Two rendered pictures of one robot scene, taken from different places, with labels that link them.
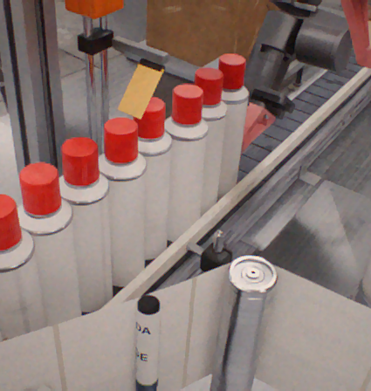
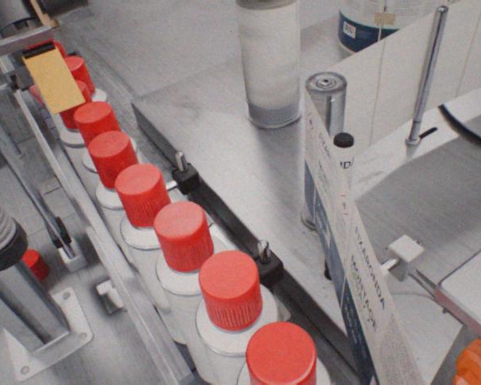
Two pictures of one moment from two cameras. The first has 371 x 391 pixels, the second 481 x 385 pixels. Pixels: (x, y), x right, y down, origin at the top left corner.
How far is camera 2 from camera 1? 0.36 m
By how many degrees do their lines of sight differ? 44
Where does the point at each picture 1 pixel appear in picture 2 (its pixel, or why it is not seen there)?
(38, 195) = (163, 192)
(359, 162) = (111, 88)
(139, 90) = (54, 80)
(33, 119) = not seen: outside the picture
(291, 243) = (183, 138)
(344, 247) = (204, 113)
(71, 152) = (115, 149)
